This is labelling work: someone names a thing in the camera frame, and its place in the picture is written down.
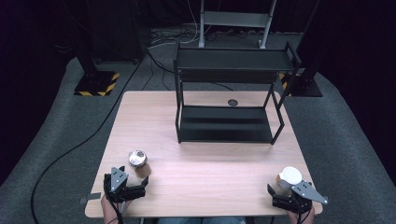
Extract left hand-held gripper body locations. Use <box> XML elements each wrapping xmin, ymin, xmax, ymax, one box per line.
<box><xmin>103</xmin><ymin>166</ymin><xmax>148</xmax><ymax>203</ymax></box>

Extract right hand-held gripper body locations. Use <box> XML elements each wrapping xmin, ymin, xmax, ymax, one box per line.
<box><xmin>272</xmin><ymin>180</ymin><xmax>329</xmax><ymax>215</ymax></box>

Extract paper cup with white lid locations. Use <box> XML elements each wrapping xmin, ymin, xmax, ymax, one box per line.
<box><xmin>276</xmin><ymin>166</ymin><xmax>303</xmax><ymax>191</ymax></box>

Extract black two-tier metal rack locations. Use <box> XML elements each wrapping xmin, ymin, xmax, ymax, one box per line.
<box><xmin>173</xmin><ymin>41</ymin><xmax>303</xmax><ymax>146</ymax></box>

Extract person's right hand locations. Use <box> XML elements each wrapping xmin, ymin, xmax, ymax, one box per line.
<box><xmin>286</xmin><ymin>207</ymin><xmax>316</xmax><ymax>224</ymax></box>

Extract person's left hand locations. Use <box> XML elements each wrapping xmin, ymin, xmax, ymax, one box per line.
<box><xmin>101</xmin><ymin>199</ymin><xmax>132</xmax><ymax>224</ymax></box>

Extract person's blue jeans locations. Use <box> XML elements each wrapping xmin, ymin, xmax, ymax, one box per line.
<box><xmin>157</xmin><ymin>217</ymin><xmax>248</xmax><ymax>224</ymax></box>

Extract black stand with striped base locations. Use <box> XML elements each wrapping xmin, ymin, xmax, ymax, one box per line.
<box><xmin>69</xmin><ymin>0</ymin><xmax>120</xmax><ymax>97</ymax></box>
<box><xmin>279</xmin><ymin>0</ymin><xmax>323</xmax><ymax>98</ymax></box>

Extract grey metal stand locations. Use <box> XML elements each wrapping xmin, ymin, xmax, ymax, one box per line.
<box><xmin>198</xmin><ymin>0</ymin><xmax>277</xmax><ymax>49</ymax></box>

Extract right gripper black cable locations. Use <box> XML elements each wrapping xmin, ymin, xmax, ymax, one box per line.
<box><xmin>296</xmin><ymin>204</ymin><xmax>308</xmax><ymax>224</ymax></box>

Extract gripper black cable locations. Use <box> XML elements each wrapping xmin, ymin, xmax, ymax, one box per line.
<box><xmin>296</xmin><ymin>204</ymin><xmax>308</xmax><ymax>224</ymax></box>
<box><xmin>105</xmin><ymin>186</ymin><xmax>125</xmax><ymax>224</ymax></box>

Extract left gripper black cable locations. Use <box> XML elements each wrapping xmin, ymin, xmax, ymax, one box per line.
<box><xmin>105</xmin><ymin>186</ymin><xmax>125</xmax><ymax>224</ymax></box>

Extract long black floor cable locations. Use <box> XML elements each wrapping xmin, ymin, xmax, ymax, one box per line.
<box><xmin>30</xmin><ymin>60</ymin><xmax>145</xmax><ymax>224</ymax></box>

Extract bundle of floor cables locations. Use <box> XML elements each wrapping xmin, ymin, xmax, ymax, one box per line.
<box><xmin>146</xmin><ymin>0</ymin><xmax>247</xmax><ymax>91</ymax></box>

